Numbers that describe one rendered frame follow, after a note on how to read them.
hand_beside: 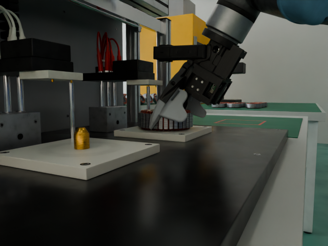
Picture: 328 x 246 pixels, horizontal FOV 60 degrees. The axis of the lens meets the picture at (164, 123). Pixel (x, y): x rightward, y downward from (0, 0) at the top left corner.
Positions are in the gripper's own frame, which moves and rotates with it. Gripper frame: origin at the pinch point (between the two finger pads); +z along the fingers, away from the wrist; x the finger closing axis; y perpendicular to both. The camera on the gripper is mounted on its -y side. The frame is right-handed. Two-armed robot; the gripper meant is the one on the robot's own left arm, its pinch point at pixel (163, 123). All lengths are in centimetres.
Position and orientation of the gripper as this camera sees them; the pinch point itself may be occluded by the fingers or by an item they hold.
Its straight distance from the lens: 58.4
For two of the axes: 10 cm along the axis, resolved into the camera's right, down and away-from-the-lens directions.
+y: 7.7, 5.4, -3.4
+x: 4.5, -0.9, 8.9
